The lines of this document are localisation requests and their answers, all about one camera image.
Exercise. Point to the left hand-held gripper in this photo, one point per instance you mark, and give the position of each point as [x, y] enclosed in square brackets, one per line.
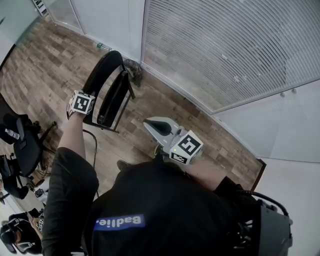
[81, 103]

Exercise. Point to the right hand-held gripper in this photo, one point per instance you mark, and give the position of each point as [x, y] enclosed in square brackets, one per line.
[186, 147]

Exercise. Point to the black folding chair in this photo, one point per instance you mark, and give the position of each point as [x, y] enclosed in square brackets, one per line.
[112, 100]

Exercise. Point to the person's left forearm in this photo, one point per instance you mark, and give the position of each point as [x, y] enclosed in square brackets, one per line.
[72, 132]

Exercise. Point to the person's right forearm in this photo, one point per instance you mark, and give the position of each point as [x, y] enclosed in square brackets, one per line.
[207, 172]

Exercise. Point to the black office chair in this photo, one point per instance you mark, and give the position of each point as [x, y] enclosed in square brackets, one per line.
[11, 180]
[27, 155]

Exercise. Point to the person's left black shoe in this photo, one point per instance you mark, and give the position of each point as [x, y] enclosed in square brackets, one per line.
[123, 165]

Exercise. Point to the green bottle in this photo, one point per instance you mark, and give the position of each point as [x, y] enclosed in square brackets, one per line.
[103, 46]

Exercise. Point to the camouflage bag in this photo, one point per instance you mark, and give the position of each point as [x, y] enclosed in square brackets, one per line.
[133, 71]

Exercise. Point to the clear water bottle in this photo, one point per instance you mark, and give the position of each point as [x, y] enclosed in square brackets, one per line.
[12, 133]

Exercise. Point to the person's black shirt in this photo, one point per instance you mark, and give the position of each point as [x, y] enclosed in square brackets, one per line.
[162, 207]

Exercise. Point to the white round floor device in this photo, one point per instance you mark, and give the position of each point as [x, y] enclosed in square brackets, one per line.
[41, 188]

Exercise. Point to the white window blinds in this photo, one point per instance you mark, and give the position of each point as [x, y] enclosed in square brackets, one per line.
[225, 50]

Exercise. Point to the shelf with small items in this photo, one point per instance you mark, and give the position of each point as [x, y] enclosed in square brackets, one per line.
[40, 7]

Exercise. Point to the round metal glass fitting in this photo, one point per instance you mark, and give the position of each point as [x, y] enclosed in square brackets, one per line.
[282, 94]
[294, 91]

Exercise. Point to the black waist-worn box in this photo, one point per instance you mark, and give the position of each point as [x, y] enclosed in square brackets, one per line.
[275, 230]

